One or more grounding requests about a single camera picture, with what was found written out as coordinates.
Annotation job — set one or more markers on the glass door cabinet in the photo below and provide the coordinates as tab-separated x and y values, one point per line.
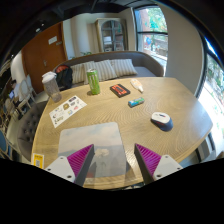
112	35

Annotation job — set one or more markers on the white and navy computer mouse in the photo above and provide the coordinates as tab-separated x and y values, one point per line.
162	120

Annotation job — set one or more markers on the green drink can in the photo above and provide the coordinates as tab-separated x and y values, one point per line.
93	81

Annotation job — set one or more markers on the blue green small pack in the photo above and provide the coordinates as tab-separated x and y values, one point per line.
136	102

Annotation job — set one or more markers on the striped cushion middle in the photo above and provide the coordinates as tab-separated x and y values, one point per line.
104	69

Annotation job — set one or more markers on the clear shaker bottle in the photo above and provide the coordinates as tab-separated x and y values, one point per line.
51	86

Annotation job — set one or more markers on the yellow tag card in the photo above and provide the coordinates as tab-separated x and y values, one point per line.
38	160

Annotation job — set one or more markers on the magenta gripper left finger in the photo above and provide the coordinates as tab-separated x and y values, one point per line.
74	167

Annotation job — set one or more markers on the striped cushion left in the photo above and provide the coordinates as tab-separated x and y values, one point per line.
78	74

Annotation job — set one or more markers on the striped cushion right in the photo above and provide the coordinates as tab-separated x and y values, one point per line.
123	67

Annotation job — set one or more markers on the cream plastic wrapped item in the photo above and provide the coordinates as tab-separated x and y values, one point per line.
137	85

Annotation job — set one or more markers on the brown wooden door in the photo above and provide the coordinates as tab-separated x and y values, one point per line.
42	54

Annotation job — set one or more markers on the black and orange box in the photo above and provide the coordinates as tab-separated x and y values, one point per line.
119	90

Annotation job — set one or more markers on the grey tufted chair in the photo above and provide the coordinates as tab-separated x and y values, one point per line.
27	128

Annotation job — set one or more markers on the grey curved sofa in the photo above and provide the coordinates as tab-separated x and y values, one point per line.
145	65

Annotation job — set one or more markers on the striped cushion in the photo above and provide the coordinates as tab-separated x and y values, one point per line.
123	67
104	69
78	74

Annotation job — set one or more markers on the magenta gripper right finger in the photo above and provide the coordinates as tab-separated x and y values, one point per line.
154	166

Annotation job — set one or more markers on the white sticker sheet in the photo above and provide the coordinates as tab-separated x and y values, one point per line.
66	110

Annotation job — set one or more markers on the black backpack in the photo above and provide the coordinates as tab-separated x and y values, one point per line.
64	77

